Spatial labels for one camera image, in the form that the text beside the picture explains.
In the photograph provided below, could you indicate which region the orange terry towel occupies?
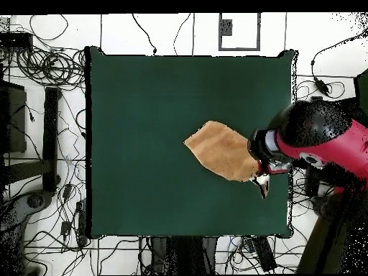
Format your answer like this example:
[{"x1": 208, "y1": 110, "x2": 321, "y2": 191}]
[{"x1": 183, "y1": 119, "x2": 260, "y2": 183}]

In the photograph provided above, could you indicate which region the black flat device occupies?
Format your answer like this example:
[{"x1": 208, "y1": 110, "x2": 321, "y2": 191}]
[{"x1": 0, "y1": 32, "x2": 34, "y2": 51}]

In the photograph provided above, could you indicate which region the black power strip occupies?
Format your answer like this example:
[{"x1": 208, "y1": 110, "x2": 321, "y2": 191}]
[{"x1": 252, "y1": 236, "x2": 277, "y2": 272}]

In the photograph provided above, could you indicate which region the black power adapter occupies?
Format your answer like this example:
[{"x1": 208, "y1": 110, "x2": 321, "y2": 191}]
[{"x1": 313, "y1": 77, "x2": 329, "y2": 95}]

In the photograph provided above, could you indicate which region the black tripod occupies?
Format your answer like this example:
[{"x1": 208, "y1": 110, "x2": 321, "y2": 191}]
[{"x1": 149, "y1": 236, "x2": 219, "y2": 275}]

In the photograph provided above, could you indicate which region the dark green table cloth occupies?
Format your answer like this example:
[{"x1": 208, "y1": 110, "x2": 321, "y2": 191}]
[{"x1": 84, "y1": 45, "x2": 298, "y2": 239}]

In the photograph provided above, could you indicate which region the grey chair base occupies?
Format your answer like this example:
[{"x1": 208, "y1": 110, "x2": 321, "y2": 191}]
[{"x1": 0, "y1": 190, "x2": 54, "y2": 239}]

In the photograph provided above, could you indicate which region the black box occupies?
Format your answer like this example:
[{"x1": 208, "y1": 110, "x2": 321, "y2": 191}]
[{"x1": 0, "y1": 81, "x2": 27, "y2": 154}]

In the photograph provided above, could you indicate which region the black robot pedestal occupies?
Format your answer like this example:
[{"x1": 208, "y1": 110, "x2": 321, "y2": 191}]
[{"x1": 297, "y1": 183, "x2": 368, "y2": 274}]

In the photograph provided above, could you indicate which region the grey floor frame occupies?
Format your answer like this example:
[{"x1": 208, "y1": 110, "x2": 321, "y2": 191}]
[{"x1": 218, "y1": 12, "x2": 262, "y2": 52}]

